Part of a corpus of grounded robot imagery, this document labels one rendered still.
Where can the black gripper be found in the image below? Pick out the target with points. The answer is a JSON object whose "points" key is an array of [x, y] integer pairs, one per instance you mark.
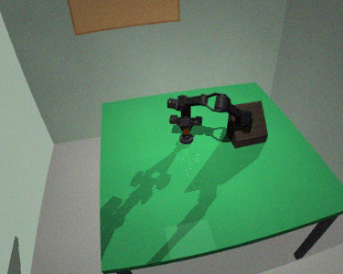
{"points": [[196, 121]]}

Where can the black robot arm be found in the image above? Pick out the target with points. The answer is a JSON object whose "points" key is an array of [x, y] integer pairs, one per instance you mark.
{"points": [[183, 103]]}

